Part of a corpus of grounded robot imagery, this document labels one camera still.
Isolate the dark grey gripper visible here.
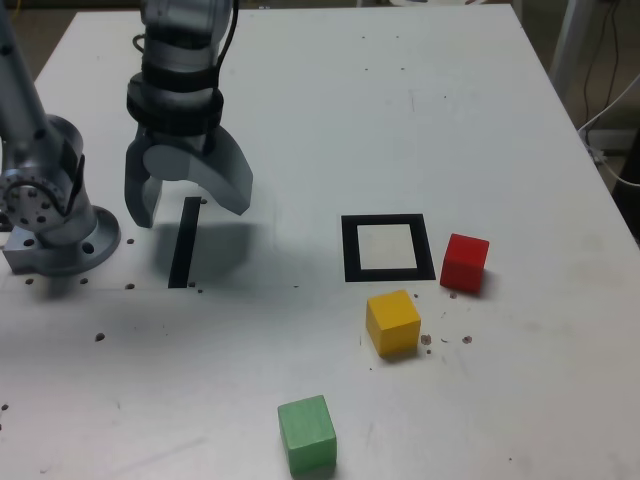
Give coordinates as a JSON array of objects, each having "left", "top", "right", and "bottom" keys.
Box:
[{"left": 124, "top": 124, "right": 254, "bottom": 230}]

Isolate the yellow cube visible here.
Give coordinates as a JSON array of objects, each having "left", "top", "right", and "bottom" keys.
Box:
[{"left": 365, "top": 289, "right": 422, "bottom": 358}]

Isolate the green cube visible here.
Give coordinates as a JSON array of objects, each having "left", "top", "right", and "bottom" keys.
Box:
[{"left": 277, "top": 394, "right": 338, "bottom": 477}]

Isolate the red cube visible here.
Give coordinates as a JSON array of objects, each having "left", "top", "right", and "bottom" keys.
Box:
[{"left": 439, "top": 232, "right": 491, "bottom": 293}]

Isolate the black tape square outline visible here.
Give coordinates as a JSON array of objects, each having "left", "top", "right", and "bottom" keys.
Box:
[{"left": 340, "top": 213, "right": 437, "bottom": 284}]

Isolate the black tape strip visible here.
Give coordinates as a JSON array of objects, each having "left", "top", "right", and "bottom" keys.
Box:
[{"left": 167, "top": 196, "right": 202, "bottom": 290}]

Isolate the white metal post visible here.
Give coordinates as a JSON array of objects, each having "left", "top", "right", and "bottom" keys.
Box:
[{"left": 548, "top": 0, "right": 585, "bottom": 97}]

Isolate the black hanging cable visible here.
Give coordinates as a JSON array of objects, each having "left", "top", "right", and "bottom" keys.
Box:
[{"left": 582, "top": 0, "right": 624, "bottom": 129}]

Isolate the white cable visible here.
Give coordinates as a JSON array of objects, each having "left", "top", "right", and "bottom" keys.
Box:
[
  {"left": 594, "top": 152, "right": 640, "bottom": 187},
  {"left": 578, "top": 73, "right": 640, "bottom": 134}
]

